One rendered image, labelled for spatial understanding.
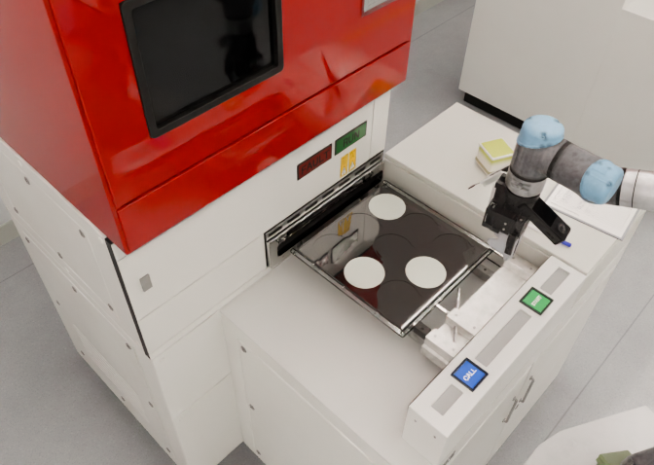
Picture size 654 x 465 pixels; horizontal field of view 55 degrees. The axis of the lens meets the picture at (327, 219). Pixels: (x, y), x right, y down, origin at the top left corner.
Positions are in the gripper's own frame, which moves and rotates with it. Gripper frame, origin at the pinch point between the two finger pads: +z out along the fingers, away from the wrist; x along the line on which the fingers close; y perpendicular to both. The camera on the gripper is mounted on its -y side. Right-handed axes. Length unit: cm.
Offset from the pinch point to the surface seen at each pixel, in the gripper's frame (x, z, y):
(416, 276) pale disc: 4.8, 15.6, 18.8
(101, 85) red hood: 52, -52, 54
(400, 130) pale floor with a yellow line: -149, 105, 101
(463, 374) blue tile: 26.5, 9.1, -3.4
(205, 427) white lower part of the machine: 47, 70, 58
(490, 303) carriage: 0.1, 17.5, 0.9
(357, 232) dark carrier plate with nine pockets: 0.5, 15.7, 38.5
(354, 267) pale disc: 10.9, 15.6, 32.7
